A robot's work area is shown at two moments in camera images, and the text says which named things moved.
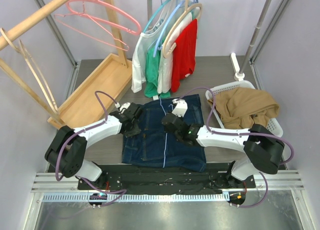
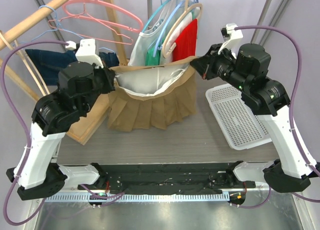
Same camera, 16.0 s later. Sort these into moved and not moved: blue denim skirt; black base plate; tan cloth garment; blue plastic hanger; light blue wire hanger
Moved: blue denim skirt; light blue wire hanger; tan cloth garment
Not moved: black base plate; blue plastic hanger
